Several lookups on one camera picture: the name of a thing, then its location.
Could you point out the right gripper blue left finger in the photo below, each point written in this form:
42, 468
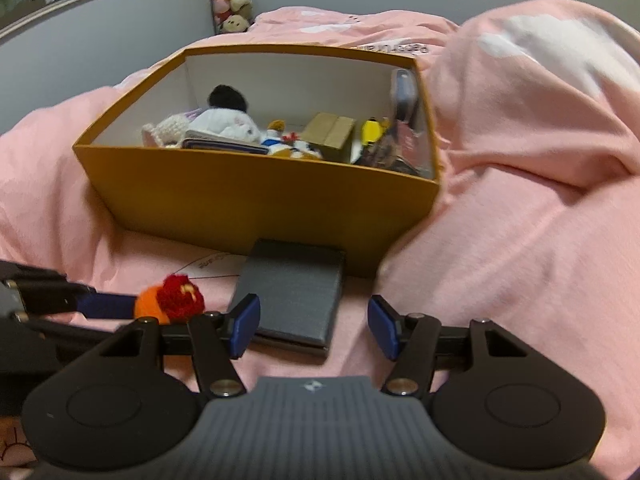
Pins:
243, 321

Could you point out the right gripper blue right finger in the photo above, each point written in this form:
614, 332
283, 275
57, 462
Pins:
384, 323

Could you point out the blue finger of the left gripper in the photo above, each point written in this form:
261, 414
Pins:
102, 305

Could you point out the dark grey box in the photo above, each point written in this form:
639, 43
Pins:
299, 288

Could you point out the orange red crochet chicken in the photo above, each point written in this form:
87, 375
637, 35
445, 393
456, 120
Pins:
175, 301

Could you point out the bear plush with blue tag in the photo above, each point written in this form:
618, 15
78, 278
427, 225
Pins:
279, 141

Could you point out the white pink crochet bunny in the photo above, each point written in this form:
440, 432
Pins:
169, 133

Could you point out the grey foil packet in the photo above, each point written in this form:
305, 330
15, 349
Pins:
195, 140

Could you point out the pink striped white plush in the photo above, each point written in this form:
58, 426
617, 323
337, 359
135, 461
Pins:
227, 117

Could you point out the orange cardboard storage box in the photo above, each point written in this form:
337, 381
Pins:
227, 201

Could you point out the pink printed duvet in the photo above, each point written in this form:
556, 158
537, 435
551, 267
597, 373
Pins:
536, 109

